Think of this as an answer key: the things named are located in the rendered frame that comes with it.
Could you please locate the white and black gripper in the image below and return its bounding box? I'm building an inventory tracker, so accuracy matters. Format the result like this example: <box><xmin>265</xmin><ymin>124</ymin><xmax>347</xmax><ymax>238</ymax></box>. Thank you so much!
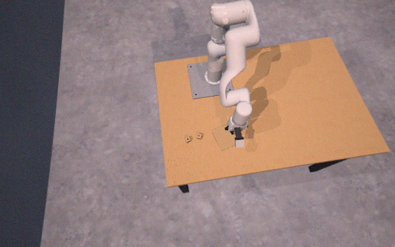
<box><xmin>225</xmin><ymin>117</ymin><xmax>248</xmax><ymax>135</ymax></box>

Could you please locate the tan flat mat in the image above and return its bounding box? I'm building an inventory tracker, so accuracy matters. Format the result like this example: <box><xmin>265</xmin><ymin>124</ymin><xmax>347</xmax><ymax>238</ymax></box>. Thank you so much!
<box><xmin>211</xmin><ymin>124</ymin><xmax>236</xmax><ymax>151</ymax></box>

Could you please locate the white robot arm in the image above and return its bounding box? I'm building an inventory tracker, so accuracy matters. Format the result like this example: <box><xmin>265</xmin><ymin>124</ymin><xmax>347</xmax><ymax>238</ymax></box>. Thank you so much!
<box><xmin>205</xmin><ymin>0</ymin><xmax>260</xmax><ymax>126</ymax></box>

